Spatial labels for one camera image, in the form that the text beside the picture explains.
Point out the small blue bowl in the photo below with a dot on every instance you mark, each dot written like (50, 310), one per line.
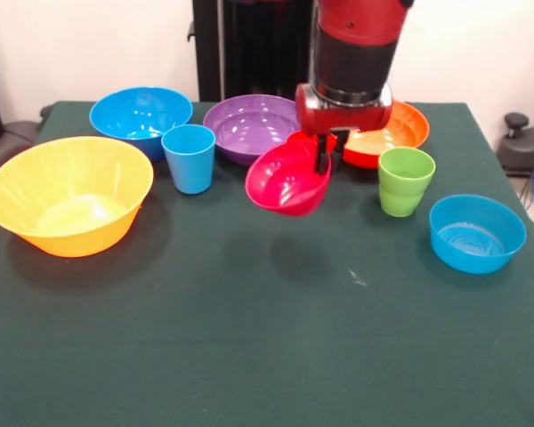
(471, 260)

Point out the pink bowl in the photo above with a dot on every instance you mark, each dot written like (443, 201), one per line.
(285, 187)

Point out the large blue bowl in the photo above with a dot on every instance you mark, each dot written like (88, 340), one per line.
(133, 111)

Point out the large yellow bowl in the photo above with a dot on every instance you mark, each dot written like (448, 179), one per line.
(71, 222)

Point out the orange bowl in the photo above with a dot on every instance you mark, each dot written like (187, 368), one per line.
(405, 129)

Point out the red cup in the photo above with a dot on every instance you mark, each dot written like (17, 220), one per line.
(300, 137)

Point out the green cup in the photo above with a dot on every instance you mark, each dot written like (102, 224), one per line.
(402, 200)

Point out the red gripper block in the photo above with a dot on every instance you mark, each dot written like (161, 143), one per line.
(338, 118)

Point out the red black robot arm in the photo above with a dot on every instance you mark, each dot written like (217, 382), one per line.
(356, 58)

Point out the dark green tablecloth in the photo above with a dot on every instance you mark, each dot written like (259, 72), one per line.
(249, 333)

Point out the blue cup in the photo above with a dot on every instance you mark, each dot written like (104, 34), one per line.
(189, 169)

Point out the purple bowl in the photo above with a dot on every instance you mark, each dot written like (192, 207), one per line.
(245, 133)

